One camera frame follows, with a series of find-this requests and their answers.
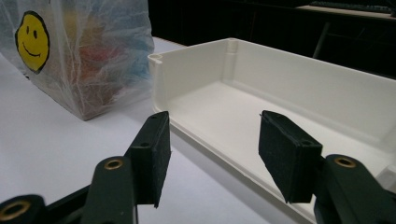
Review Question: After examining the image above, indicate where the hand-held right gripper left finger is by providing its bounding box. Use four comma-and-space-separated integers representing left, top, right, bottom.
124, 110, 172, 209

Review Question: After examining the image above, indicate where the background desk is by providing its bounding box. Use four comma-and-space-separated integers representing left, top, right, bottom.
295, 3, 396, 22

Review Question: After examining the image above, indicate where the white plastic bin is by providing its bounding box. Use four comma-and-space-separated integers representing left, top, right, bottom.
148, 37, 396, 224

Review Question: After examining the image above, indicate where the clear plastic bag with smiley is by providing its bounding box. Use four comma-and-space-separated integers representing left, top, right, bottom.
0, 0, 156, 121

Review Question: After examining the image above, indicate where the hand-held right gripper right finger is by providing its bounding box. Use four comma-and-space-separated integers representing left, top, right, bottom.
258, 109, 324, 204

